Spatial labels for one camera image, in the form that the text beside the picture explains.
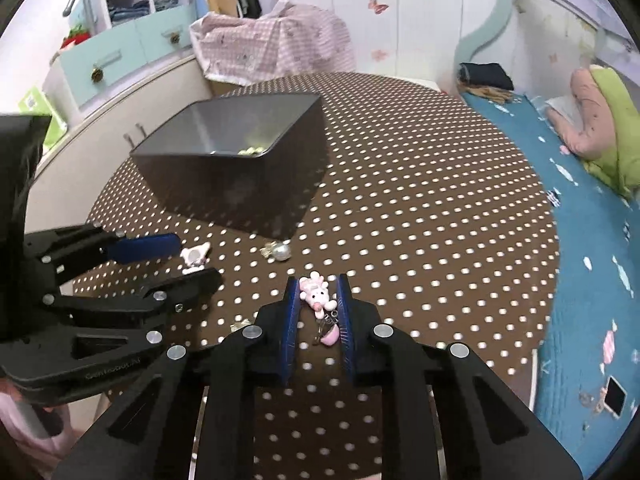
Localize pink bow hair clip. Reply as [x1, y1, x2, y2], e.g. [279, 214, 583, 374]
[314, 310, 341, 347]

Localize pink kitty charm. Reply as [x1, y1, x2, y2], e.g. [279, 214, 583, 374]
[299, 271, 337, 318]

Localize white cat charm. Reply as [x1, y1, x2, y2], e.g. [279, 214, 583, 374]
[180, 242, 212, 275]

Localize pearl earring with gold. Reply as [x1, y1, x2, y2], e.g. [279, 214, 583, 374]
[260, 240, 292, 262]

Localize person's left hand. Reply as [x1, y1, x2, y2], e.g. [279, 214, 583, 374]
[1, 379, 76, 465]

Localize brown polka dot tablecloth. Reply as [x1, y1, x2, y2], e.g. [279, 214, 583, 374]
[90, 73, 559, 479]

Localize dark metal storage box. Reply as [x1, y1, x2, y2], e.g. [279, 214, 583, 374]
[130, 93, 329, 240]

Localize green package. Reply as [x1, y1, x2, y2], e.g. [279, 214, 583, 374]
[18, 87, 68, 153]

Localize teal drawer unit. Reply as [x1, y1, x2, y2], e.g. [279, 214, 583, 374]
[60, 6, 194, 106]

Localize teal bed sheet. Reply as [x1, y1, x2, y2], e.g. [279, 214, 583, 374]
[465, 94, 639, 477]

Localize pink checkered cloth cover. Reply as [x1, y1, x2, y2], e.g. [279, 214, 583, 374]
[190, 0, 356, 86]

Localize folded dark clothes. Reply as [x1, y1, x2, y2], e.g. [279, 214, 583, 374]
[458, 63, 514, 91]

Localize pink and green pillow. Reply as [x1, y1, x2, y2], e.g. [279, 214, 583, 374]
[546, 65, 639, 200]

